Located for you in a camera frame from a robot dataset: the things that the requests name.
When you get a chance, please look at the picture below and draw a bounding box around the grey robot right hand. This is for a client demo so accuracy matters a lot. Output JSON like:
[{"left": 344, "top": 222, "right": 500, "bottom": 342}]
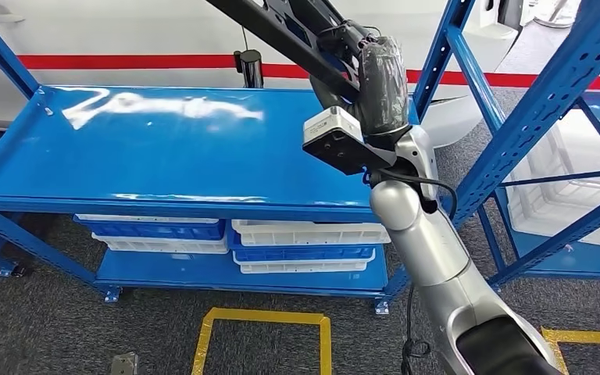
[{"left": 309, "top": 20, "right": 411, "bottom": 138}]

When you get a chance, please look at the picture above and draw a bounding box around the metal floor plate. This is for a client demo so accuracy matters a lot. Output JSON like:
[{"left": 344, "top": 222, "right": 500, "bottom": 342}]
[{"left": 109, "top": 352, "right": 140, "bottom": 375}]

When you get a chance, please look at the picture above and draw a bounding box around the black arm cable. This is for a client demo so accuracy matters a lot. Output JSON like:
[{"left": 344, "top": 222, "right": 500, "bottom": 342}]
[{"left": 370, "top": 168, "right": 459, "bottom": 375}]

